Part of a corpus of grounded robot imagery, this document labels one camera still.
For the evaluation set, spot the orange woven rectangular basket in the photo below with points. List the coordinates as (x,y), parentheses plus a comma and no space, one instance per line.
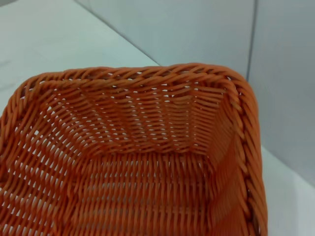
(137,177)

